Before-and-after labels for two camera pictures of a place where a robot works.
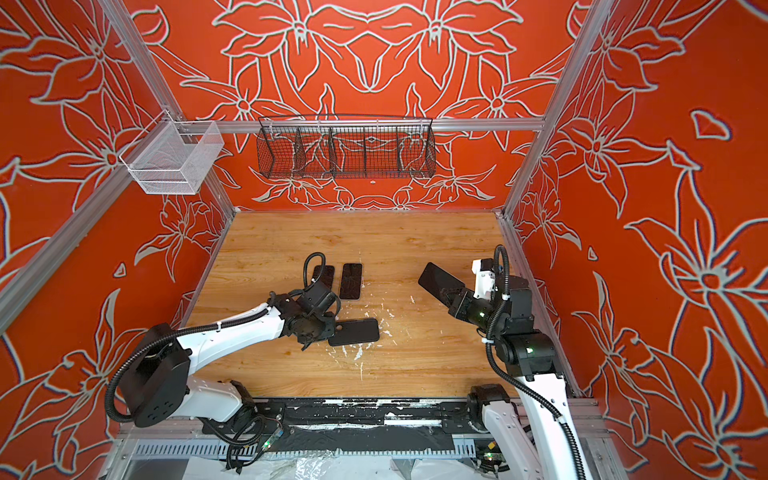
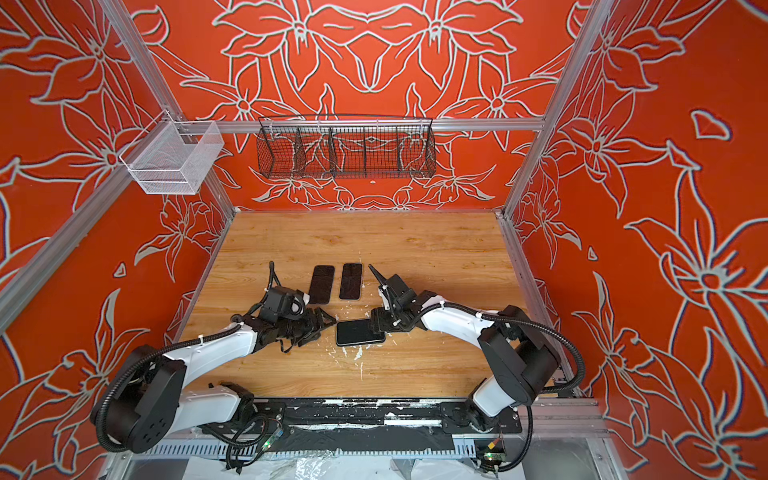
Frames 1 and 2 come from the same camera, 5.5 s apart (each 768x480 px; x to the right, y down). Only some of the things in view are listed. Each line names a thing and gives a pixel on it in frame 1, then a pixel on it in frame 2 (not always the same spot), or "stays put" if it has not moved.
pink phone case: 351,281 stays put
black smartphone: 351,281 stays put
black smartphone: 439,283 to 354,332
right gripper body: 473,310 to 387,321
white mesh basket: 176,158 stays put
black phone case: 353,331 stays put
